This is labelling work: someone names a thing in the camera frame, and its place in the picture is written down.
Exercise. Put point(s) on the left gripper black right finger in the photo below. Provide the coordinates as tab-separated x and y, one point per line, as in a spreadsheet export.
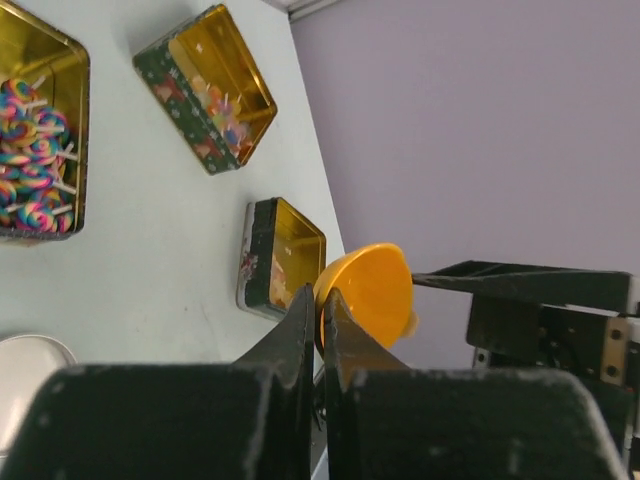
386	420

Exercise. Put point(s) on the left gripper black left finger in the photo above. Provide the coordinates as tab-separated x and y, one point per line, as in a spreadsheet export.
248	419

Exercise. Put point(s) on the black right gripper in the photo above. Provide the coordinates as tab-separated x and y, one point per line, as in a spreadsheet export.
596	348

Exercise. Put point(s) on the orange plastic scoop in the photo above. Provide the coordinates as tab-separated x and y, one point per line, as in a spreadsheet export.
376	285

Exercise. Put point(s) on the tin with swirl lollipops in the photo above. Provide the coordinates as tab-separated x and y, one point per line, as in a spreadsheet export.
44	129

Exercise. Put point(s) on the tin with popsicle candies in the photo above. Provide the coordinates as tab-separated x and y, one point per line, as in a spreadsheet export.
281	251

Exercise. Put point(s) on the white jar lid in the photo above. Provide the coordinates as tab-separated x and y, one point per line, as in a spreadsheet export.
27	361

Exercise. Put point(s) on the tin with round lollipops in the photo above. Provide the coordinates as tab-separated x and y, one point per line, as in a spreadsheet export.
205	78

